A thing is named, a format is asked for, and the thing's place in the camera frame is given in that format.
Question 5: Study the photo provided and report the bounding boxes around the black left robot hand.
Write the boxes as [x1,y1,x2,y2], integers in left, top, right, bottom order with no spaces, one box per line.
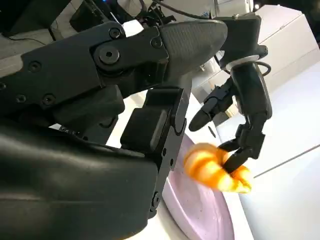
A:
[188,61,273,176]

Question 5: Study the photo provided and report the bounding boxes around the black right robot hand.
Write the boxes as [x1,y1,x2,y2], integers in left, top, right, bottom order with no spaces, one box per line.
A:
[0,19,229,240]

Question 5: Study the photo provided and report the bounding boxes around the orange and white bread roll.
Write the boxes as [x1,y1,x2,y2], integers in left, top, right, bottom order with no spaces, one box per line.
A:
[183,142,253,195]

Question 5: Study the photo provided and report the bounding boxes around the pale wooden board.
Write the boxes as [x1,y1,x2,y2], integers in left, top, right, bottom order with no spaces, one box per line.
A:
[224,103,240,118]

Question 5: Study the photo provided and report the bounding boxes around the grey-blue partition panel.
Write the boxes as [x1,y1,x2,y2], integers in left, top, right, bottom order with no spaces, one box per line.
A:
[234,147,320,240]
[214,67,320,178]

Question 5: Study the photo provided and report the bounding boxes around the white cabinet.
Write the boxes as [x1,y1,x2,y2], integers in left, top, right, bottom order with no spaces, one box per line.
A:
[192,4,318,103]

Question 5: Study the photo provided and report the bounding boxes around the black workshop machine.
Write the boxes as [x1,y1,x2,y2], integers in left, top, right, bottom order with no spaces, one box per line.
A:
[139,0,176,26]

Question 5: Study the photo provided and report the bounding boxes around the lilac plate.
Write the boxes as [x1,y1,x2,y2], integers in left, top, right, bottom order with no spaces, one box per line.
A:
[164,136,236,240]

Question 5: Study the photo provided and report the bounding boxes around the grey workshop desk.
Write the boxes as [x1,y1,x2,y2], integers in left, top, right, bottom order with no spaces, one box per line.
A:
[0,24,76,63]

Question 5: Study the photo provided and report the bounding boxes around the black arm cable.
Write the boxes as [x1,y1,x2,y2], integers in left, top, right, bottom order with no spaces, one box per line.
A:
[257,61,272,76]

